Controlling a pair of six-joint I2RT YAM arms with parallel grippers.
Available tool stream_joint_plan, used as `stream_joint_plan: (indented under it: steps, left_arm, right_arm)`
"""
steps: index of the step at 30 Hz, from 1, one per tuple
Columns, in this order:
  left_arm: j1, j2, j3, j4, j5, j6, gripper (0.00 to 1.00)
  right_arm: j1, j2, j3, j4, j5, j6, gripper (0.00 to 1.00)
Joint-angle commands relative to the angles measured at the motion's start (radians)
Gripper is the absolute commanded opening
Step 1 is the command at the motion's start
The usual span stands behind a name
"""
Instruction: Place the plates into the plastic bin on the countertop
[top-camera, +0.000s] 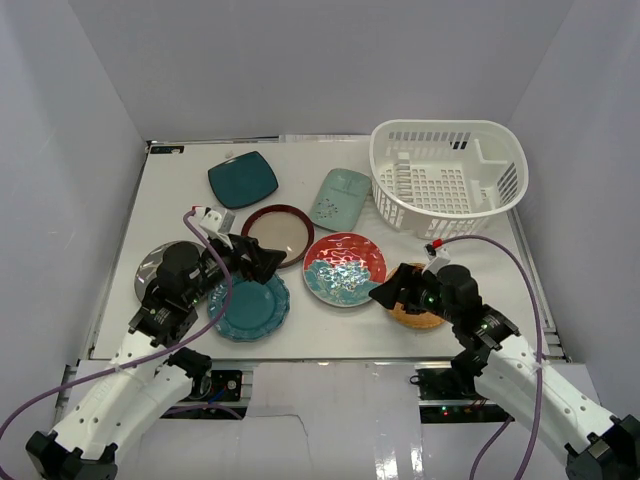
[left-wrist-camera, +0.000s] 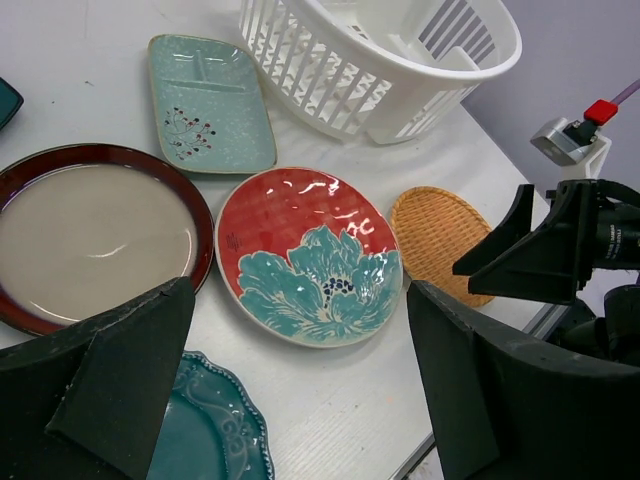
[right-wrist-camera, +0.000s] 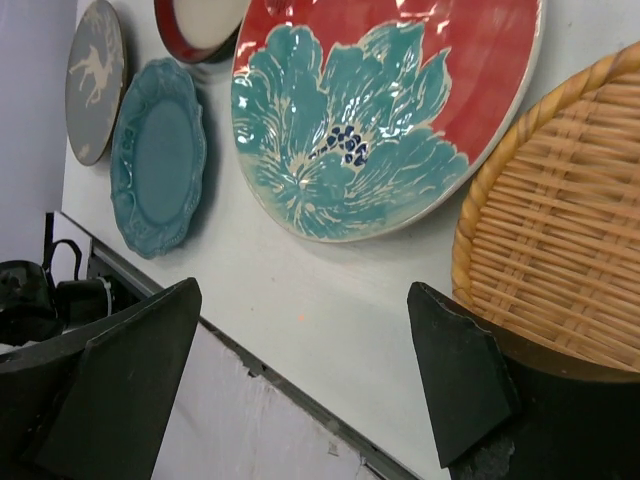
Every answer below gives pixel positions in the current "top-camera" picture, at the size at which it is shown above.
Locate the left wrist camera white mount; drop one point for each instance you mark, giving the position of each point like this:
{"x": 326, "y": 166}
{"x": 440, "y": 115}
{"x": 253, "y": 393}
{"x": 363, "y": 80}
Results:
{"x": 216, "y": 222}

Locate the dark teal square plate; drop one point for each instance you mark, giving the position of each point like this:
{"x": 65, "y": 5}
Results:
{"x": 242, "y": 181}

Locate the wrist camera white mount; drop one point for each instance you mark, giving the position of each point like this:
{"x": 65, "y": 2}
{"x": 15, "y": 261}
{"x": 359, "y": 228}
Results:
{"x": 437, "y": 256}
{"x": 216, "y": 222}

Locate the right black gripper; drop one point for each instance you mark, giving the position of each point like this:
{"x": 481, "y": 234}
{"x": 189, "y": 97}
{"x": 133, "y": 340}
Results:
{"x": 404, "y": 278}

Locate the teal scalloped round plate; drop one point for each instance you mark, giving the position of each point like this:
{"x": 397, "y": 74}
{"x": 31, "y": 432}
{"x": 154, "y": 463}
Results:
{"x": 256, "y": 310}

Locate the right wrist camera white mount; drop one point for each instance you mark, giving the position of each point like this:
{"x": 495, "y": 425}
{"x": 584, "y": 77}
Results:
{"x": 437, "y": 256}

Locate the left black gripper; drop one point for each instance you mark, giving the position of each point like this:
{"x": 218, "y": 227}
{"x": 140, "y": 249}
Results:
{"x": 245, "y": 257}

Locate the red and teal wave plate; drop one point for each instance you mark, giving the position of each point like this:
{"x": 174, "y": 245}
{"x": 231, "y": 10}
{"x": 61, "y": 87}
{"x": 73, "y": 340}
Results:
{"x": 342, "y": 268}

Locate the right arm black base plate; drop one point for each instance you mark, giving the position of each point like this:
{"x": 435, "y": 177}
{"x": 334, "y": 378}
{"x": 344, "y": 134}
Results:
{"x": 444, "y": 398}

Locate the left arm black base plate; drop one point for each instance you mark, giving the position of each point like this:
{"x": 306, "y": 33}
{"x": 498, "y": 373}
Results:
{"x": 217, "y": 386}

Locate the white plastic dish bin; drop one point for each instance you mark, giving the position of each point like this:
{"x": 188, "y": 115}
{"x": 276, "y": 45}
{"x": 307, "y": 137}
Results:
{"x": 444, "y": 178}

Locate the light blue rectangular plate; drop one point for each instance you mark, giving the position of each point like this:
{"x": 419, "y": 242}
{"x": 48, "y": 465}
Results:
{"x": 340, "y": 199}

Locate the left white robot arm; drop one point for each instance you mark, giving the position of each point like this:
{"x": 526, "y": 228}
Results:
{"x": 153, "y": 369}

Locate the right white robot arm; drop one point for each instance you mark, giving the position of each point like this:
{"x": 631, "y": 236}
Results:
{"x": 503, "y": 368}

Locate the silver metallic round plate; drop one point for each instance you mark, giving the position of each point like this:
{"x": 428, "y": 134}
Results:
{"x": 146, "y": 271}

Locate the beige plate with maroon rim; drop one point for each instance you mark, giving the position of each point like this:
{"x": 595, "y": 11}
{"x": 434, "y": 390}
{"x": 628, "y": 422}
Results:
{"x": 281, "y": 227}

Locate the orange woven round plate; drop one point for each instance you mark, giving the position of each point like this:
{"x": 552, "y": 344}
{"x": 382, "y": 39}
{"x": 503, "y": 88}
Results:
{"x": 423, "y": 321}

